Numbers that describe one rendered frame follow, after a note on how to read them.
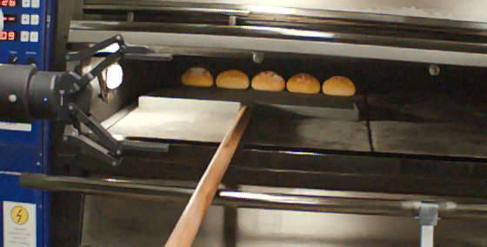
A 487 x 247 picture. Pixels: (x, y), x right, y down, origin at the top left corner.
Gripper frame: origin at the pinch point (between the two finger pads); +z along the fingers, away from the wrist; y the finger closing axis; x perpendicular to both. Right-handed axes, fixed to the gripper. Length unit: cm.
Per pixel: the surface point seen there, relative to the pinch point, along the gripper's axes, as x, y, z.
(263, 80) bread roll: -149, 14, 6
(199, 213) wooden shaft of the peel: 9.1, 14.2, 7.3
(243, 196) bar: -17.5, 17.5, 11.4
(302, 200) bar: -17.3, 17.6, 21.3
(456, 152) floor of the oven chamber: -64, 17, 54
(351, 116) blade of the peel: -102, 16, 31
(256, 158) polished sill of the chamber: -55, 18, 11
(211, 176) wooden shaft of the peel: -14.1, 13.7, 6.4
